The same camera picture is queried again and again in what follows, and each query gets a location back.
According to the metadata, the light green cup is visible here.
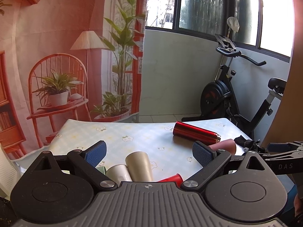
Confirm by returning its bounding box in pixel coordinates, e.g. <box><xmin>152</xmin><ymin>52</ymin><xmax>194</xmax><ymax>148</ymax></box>
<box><xmin>96</xmin><ymin>166</ymin><xmax>107</xmax><ymax>175</ymax></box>

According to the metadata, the window with dark frame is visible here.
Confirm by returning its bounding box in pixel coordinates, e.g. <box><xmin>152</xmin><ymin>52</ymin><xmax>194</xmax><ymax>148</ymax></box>
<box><xmin>147</xmin><ymin>0</ymin><xmax>295</xmax><ymax>61</ymax></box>

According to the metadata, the printed room scene tapestry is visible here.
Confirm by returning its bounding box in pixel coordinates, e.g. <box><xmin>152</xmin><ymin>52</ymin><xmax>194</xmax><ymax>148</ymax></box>
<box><xmin>1</xmin><ymin>0</ymin><xmax>147</xmax><ymax>159</ymax></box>

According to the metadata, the white cup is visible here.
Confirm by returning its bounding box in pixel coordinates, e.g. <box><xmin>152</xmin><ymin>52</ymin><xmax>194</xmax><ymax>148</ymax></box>
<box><xmin>106</xmin><ymin>164</ymin><xmax>132</xmax><ymax>186</ymax></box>

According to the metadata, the floral checked tablecloth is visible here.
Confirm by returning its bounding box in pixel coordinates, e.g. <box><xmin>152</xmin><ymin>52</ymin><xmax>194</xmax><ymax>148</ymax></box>
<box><xmin>11</xmin><ymin>117</ymin><xmax>253</xmax><ymax>183</ymax></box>

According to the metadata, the black exercise bike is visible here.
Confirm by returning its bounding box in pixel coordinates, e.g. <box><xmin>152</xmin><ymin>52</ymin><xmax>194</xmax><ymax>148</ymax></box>
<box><xmin>181</xmin><ymin>33</ymin><xmax>288</xmax><ymax>144</ymax></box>

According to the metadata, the red metal thermos bottle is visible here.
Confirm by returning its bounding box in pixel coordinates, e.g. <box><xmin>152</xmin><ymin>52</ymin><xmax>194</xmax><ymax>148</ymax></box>
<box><xmin>173</xmin><ymin>121</ymin><xmax>221</xmax><ymax>145</ymax></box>

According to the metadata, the red cup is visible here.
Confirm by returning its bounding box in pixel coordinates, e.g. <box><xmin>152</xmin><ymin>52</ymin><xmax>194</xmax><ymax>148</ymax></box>
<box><xmin>159</xmin><ymin>174</ymin><xmax>183</xmax><ymax>187</ymax></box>

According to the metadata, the beige cup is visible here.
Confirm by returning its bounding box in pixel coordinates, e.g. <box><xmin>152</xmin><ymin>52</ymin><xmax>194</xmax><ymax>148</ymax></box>
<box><xmin>125</xmin><ymin>151</ymin><xmax>154</xmax><ymax>182</ymax></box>

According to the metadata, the pink cup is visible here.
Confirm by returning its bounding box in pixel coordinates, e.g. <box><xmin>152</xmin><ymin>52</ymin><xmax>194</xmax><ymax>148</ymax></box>
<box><xmin>209</xmin><ymin>139</ymin><xmax>236</xmax><ymax>155</ymax></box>

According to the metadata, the white plastic chair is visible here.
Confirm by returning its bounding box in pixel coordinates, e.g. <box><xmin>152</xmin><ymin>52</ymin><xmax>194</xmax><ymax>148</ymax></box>
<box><xmin>0</xmin><ymin>147</ymin><xmax>21</xmax><ymax>199</ymax></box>

